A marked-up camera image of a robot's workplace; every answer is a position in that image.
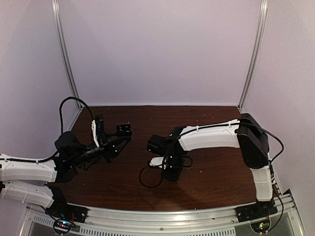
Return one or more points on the right circuit board with leds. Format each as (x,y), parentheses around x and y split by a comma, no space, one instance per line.
(261,226)

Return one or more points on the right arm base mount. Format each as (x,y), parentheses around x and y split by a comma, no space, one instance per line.
(255,211)

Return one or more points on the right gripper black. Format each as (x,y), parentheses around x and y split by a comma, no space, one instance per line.
(173,175)

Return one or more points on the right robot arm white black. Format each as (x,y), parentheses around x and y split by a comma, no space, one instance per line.
(243,133)

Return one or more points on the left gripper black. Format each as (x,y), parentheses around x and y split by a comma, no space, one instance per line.
(107,146)

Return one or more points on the black round cap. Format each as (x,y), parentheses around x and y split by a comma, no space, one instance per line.
(123,130)

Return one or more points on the front aluminium rail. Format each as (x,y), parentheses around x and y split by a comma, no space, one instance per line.
(222,221)

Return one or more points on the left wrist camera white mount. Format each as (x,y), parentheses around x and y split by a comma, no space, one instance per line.
(97,127)

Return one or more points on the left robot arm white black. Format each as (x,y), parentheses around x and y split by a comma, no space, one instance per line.
(71,155)

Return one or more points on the circuit board with leds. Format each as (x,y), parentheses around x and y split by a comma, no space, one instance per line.
(261,226)
(62,226)

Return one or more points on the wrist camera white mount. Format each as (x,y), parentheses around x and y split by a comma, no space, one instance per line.
(157,162)
(97,127)

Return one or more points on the left circuit board with leds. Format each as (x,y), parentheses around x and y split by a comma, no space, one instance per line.
(62,226)

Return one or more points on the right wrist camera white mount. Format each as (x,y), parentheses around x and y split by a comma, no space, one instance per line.
(157,162)

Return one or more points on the aluminium frame post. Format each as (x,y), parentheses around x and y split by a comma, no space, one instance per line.
(62,44)
(260,29)

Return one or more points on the left aluminium frame post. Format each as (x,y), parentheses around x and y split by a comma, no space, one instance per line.
(62,44)

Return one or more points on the right aluminium frame post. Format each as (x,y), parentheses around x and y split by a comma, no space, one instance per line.
(260,29)

